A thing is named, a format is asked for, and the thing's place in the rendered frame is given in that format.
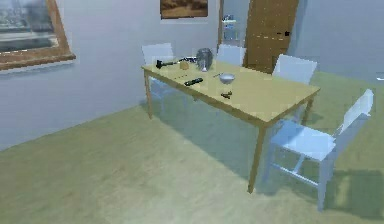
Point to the small brown object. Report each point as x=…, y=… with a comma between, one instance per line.
x=226, y=95

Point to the white bowl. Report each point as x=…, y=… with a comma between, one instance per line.
x=226, y=78

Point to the white shelf unit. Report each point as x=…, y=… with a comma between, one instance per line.
x=230, y=27

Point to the brown framed picture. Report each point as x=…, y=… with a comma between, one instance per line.
x=184, y=8

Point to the wooden framed window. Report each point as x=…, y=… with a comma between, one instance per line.
x=26, y=31

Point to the black remote control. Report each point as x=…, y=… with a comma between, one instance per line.
x=193, y=81

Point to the tan small cube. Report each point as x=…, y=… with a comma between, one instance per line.
x=184, y=65

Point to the brown wooden door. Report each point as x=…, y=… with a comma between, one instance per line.
x=269, y=33

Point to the thin grey pencil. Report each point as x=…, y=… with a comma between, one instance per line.
x=217, y=75

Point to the light wooden dining table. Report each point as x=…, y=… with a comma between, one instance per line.
x=253, y=91

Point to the white chair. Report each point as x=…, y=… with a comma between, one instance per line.
x=157, y=53
x=310, y=140
x=230, y=54
x=295, y=68

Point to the black long tool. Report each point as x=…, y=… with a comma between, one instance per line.
x=166, y=63

